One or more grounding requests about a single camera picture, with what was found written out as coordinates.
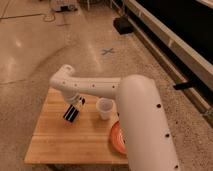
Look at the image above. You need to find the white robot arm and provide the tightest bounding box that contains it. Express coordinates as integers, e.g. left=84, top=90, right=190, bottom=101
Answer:
left=50, top=65, right=181, bottom=171

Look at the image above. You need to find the wooden folding table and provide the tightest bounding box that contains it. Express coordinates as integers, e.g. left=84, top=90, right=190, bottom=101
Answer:
left=24, top=88, right=128, bottom=165

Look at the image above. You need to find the orange patterned plate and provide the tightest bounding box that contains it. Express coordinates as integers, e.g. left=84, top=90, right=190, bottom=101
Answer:
left=109, top=121, right=126, bottom=155

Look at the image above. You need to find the black box on floor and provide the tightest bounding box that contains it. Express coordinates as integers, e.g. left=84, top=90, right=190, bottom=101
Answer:
left=113, top=17, right=133, bottom=35

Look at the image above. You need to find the grey equipment on floor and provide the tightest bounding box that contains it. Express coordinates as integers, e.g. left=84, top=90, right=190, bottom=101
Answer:
left=50, top=0, right=77, bottom=12

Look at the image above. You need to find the white rail frame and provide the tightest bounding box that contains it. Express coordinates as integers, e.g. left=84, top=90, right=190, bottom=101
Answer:
left=109, top=0, right=213, bottom=118

